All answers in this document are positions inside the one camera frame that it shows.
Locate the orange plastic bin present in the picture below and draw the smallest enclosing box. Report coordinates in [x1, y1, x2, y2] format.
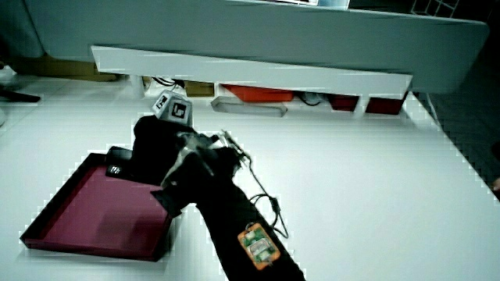
[221, 84, 295, 104]

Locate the wide dark red box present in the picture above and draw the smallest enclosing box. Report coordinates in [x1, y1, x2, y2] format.
[364, 92, 409, 116]

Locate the brown wooden board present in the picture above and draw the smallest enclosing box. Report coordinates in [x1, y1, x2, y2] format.
[10, 53, 119, 83]

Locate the white wire rack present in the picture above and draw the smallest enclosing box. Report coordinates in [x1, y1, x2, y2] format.
[409, 0, 461, 19]

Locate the small dark red box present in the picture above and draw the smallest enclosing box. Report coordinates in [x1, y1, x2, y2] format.
[329, 94, 360, 113]

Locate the black cable bundle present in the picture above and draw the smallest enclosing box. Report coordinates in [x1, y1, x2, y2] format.
[151, 76, 186, 90]

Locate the dark red square plate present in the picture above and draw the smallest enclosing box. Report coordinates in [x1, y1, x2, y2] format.
[19, 151, 173, 263]

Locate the person's right hand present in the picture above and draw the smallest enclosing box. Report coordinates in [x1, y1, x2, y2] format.
[130, 89, 253, 189]

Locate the black glove cable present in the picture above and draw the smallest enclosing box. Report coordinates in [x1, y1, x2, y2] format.
[245, 155, 291, 240]

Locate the black stapler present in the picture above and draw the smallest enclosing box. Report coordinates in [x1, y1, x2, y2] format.
[105, 145, 134, 181]

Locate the large grey-white panel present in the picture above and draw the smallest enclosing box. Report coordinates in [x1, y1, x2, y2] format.
[22, 0, 491, 95]

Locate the white low shelf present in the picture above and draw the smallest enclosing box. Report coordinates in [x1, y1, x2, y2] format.
[90, 44, 414, 116]

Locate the orange sensor board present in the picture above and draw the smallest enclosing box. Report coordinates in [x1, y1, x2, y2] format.
[236, 222, 282, 272]

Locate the grey flat tray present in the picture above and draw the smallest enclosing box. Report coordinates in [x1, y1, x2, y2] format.
[210, 95, 289, 119]

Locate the brown cardboard box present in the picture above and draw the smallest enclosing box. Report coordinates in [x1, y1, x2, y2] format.
[183, 80, 216, 98]

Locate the black looped cable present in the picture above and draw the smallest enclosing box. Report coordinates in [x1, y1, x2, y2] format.
[298, 92, 324, 108]

